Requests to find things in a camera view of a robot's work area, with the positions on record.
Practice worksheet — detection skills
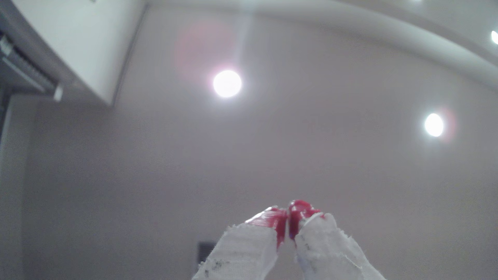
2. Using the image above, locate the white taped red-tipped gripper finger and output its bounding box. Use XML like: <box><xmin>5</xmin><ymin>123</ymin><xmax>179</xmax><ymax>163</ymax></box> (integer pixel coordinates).
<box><xmin>288</xmin><ymin>199</ymin><xmax>386</xmax><ymax>280</ymax></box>
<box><xmin>192</xmin><ymin>206</ymin><xmax>288</xmax><ymax>280</ymax></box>

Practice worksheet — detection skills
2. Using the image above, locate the dark wall vent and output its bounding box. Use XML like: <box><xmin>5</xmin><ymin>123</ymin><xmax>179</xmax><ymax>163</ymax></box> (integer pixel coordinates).
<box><xmin>196</xmin><ymin>241</ymin><xmax>218</xmax><ymax>273</ymax></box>

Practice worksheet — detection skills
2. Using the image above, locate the white wall air conditioner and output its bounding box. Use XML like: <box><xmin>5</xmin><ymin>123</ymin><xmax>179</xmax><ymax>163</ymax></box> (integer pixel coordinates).
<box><xmin>0</xmin><ymin>0</ymin><xmax>148</xmax><ymax>106</ymax></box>

